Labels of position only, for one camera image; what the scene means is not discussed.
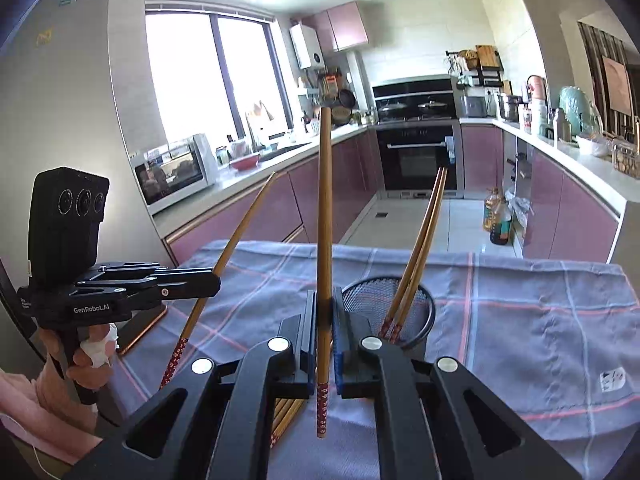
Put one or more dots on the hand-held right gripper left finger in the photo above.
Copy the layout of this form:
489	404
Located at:
312	355

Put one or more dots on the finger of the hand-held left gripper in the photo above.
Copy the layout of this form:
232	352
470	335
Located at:
190	284
135	269

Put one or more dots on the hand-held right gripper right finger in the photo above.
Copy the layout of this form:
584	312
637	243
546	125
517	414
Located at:
339	360

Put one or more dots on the black mesh utensil holder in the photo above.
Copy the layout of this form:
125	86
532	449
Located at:
370	300

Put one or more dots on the person's left hand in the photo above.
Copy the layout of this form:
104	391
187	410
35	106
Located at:
95	360

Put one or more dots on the pink base cabinets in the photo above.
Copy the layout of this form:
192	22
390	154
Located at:
260	210
565	210

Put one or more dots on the grey refrigerator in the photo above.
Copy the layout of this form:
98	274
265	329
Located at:
75	110

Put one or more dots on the white microwave oven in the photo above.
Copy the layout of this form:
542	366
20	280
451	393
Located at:
200	160

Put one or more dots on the glass jar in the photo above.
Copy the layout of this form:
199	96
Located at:
223	156

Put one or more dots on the red bowl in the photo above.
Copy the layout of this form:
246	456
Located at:
245	162

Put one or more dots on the grey plaid tablecloth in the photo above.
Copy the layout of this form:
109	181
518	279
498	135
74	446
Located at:
500	335

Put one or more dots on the kitchen window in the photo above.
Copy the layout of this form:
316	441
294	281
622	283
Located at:
185	75

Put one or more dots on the oil bottles on floor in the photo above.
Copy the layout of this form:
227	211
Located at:
501	227

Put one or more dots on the yellow cooking oil bottle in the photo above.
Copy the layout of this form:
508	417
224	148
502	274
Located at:
491	210

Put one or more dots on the black built-in oven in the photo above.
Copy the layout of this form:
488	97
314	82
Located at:
415	160

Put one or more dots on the clear plastic bag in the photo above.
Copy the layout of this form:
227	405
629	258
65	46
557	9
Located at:
520	210

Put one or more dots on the black hanging frying pan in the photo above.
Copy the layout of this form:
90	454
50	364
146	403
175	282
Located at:
346	98

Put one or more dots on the pan with lid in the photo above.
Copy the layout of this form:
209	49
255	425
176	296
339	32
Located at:
392	106

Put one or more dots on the white water heater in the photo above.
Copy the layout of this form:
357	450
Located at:
306	47

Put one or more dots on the pot with lid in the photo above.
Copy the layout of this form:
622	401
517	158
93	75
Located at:
432	106

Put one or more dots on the black range hood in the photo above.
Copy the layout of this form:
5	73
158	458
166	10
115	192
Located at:
415	90

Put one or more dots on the grey metal container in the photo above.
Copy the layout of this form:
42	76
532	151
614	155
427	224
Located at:
473	106

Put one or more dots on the steel stock pot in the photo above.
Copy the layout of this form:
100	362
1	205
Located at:
508	107

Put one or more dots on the white bottle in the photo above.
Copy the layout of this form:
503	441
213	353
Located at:
538	117

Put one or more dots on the steel thermos flask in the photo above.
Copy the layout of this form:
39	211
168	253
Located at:
561	125

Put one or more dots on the white bowl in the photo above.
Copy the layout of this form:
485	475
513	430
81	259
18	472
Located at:
592	146

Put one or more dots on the pink thermos jug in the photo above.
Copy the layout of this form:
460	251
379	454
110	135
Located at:
536	89

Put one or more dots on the green kitchen appliance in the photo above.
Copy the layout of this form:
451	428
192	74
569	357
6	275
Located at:
577	107

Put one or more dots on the striped curtain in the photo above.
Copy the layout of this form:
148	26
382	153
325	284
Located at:
592	55

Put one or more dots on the pink wall cabinet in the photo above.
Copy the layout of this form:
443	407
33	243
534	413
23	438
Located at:
345	25

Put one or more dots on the black wall rack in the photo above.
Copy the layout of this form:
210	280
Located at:
477	67

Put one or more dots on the wall picture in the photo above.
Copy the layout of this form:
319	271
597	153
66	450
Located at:
617	85

